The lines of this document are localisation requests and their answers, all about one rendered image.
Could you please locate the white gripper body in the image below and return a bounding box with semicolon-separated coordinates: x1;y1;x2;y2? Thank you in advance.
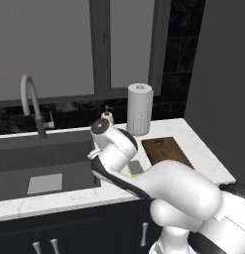
86;148;101;161

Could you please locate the grey and yellow sponge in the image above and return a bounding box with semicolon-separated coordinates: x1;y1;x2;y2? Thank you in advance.
127;159;145;179

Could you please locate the brown wooden cutting board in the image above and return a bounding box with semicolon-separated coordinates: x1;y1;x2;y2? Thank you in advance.
141;136;195;170

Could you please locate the white soap dispenser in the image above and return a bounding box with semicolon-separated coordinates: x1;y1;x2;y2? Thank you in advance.
100;104;115;126

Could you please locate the dark grey sink basin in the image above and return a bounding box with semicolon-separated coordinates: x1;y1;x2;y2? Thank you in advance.
0;129;102;202

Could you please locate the pale grey sink drain plate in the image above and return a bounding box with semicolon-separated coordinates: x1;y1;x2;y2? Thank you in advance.
26;173;63;195

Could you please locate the white paper towel roll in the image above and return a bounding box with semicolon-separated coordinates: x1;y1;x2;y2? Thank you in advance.
126;82;155;137

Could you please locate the black cupboard door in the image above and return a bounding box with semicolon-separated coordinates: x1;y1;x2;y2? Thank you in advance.
0;227;47;254
138;198;166;254
44;207;141;254

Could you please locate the grey curved sink tap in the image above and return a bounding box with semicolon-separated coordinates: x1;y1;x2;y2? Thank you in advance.
20;73;56;140

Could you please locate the grey framed window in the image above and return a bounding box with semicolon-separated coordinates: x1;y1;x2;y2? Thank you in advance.
0;0;172;108

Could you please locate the silver cupboard handle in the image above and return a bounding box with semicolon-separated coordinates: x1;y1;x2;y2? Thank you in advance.
140;221;150;248
32;241;43;254
50;238;61;254

